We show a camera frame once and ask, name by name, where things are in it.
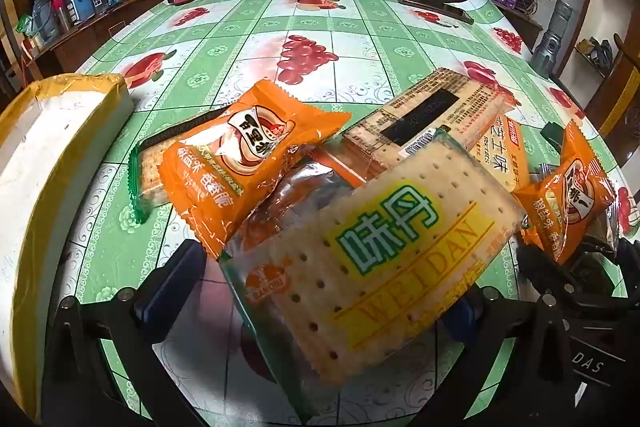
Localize grey flashlight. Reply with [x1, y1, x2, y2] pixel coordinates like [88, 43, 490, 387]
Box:
[530, 2, 574, 78]

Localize orange snack packet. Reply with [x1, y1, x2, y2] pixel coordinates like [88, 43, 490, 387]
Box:
[159, 79, 353, 260]
[515, 119, 617, 265]

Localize green cracker packet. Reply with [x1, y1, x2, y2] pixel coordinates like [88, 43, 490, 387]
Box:
[127, 114, 236, 225]

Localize green fruit-print tablecloth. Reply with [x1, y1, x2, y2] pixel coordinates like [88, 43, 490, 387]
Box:
[45, 0, 636, 427]

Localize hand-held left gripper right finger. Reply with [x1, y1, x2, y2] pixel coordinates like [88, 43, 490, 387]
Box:
[441, 284, 577, 427]

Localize clear cracker packet yellow label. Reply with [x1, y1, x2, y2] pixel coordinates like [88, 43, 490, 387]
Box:
[218, 127, 528, 413]

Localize wooden chair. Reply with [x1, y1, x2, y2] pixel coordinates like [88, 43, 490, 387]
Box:
[584, 34, 640, 168]

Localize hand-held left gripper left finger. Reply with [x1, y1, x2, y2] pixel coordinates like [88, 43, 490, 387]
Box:
[41, 238, 209, 427]

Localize white box with yellow tape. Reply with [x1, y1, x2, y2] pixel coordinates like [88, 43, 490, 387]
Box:
[0, 73, 136, 423]

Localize clear packet of brown snack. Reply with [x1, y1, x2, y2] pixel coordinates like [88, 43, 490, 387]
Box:
[232, 147, 376, 258]

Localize beige cracker packet black label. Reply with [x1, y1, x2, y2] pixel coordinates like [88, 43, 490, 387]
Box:
[342, 67, 506, 188]

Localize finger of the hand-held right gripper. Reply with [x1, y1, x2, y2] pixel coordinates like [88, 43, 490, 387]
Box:
[541, 122, 569, 146]
[515, 243, 613, 309]

